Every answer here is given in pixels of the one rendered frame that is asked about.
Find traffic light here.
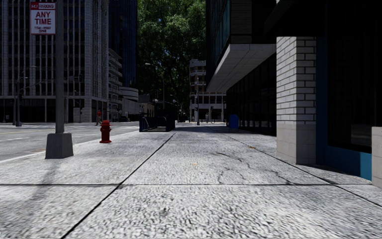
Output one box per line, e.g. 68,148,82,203
193,77,201,126
11,65,38,127

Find pale concrete building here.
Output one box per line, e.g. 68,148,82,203
189,59,227,122

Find dark stairway railing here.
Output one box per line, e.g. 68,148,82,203
138,99,177,132

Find blue letter box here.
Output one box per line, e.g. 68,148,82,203
229,114,240,131

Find pale balconied building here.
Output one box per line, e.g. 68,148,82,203
108,48,140,122

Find trees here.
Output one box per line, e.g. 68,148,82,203
136,0,207,114

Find red fire hydrant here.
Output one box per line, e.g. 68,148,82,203
99,120,112,144

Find dark glass tower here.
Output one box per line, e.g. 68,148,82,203
108,0,138,89

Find white brick building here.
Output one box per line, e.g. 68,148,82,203
205,0,382,189

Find grey concrete office building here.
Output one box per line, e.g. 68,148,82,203
0,0,110,123

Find sign on a post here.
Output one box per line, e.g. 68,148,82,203
29,0,74,159

